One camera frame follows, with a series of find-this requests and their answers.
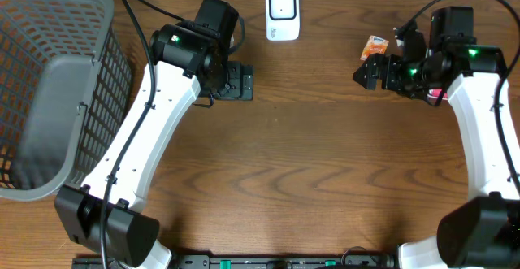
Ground small orange snack box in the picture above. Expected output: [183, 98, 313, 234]
[360, 35, 389, 61]

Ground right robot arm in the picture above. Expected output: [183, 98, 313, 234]
[353, 7, 519, 268]

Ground white barcode scanner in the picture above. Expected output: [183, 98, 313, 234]
[265, 0, 301, 41]

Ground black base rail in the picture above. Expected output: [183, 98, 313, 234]
[71, 253, 407, 269]

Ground purple red snack bag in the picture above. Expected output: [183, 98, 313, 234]
[427, 89, 449, 101]

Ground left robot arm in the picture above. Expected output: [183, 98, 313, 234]
[54, 0, 254, 268]

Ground grey plastic mesh basket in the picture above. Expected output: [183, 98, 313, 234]
[1, 0, 132, 202]

